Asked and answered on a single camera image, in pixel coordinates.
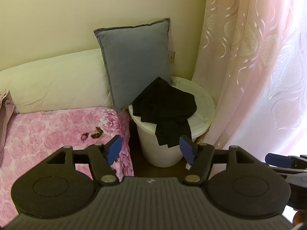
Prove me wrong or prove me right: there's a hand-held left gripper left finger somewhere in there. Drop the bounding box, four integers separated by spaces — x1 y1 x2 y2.
44 135 123 186

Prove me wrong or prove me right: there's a white plastic bucket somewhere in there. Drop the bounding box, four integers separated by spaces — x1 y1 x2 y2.
128 76 216 168

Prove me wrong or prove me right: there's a pink floral blanket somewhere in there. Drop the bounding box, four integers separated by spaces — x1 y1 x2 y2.
0 108 135 221

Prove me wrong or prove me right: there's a white pillow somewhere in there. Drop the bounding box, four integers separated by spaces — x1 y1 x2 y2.
0 48 113 114

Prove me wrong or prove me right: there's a black garment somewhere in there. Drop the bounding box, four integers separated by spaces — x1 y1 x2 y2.
132 77 197 148

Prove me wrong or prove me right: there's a pink patterned curtain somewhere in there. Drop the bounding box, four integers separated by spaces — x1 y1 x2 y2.
192 0 307 159

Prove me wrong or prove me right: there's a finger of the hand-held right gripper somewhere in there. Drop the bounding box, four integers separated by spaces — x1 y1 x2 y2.
265 153 307 170

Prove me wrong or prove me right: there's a grey blue cushion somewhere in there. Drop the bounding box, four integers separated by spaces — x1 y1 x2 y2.
93 17 171 112

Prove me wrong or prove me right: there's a mauve folded cloth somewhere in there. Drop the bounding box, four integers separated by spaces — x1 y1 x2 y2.
0 90 18 154

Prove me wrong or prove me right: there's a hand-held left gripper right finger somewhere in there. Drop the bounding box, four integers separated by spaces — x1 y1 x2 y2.
179 135 257 186

